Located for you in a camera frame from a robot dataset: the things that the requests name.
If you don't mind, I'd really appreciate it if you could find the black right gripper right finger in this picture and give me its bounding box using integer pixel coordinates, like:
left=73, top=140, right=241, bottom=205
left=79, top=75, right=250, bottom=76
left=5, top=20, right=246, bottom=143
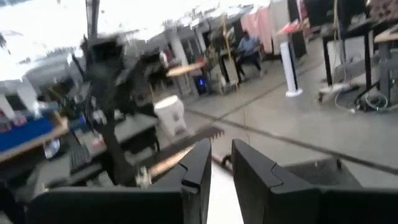
left=231, top=138, right=398, bottom=224

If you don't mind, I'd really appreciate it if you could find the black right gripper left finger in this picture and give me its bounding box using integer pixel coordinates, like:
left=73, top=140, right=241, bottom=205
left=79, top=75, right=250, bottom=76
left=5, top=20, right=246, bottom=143
left=27, top=138, right=213, bottom=224

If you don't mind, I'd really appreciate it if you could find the black keyboard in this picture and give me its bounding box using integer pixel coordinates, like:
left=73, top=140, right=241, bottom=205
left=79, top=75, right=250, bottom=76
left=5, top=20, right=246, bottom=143
left=67, top=139, right=94, bottom=170

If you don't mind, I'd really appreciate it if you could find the grey flat desk panel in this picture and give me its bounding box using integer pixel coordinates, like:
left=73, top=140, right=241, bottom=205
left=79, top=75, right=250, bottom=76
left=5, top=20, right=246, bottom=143
left=113, top=112, right=159, bottom=146

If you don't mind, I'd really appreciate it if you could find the white bin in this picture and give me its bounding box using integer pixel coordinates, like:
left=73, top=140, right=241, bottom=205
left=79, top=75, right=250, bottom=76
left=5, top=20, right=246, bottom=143
left=154, top=95, right=188, bottom=138

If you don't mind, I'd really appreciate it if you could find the blue bin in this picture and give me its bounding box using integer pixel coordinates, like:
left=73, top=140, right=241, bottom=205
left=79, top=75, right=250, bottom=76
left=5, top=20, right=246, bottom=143
left=0, top=114, right=70, bottom=163

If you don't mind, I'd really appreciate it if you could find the white tower fan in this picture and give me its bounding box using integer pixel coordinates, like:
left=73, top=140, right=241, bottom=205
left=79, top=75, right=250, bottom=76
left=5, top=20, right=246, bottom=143
left=279, top=41, right=303, bottom=98

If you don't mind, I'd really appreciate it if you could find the black desk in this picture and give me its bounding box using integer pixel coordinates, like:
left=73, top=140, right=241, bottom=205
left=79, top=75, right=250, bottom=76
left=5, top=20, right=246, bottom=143
left=320, top=18, right=376, bottom=90

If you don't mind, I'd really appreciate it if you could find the grey table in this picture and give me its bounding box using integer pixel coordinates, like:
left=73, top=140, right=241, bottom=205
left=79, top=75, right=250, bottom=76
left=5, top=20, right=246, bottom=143
left=373, top=26, right=398, bottom=106

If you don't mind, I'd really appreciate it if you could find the person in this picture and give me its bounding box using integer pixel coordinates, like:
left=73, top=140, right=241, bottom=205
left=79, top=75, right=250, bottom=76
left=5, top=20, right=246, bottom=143
left=234, top=30, right=265, bottom=80

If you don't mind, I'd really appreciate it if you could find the pink cloth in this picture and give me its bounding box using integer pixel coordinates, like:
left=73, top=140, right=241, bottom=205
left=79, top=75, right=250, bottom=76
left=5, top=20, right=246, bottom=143
left=240, top=5, right=274, bottom=54

